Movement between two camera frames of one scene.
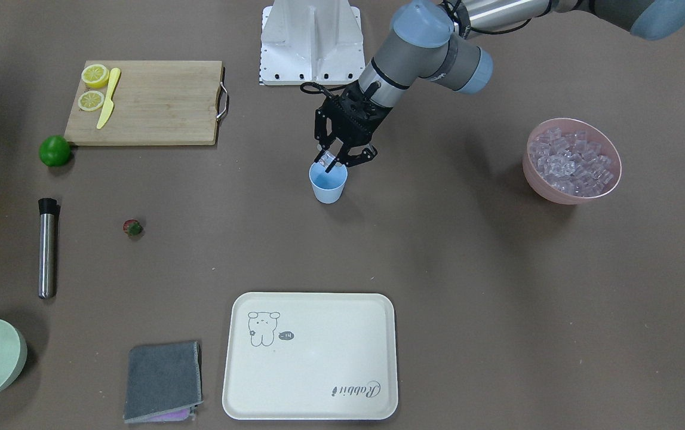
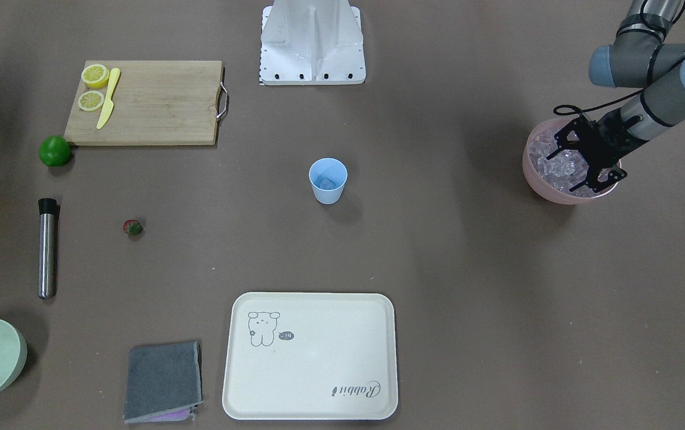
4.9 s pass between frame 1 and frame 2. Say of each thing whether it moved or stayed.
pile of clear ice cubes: stayed
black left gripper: moved
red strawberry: stayed
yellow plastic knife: stayed
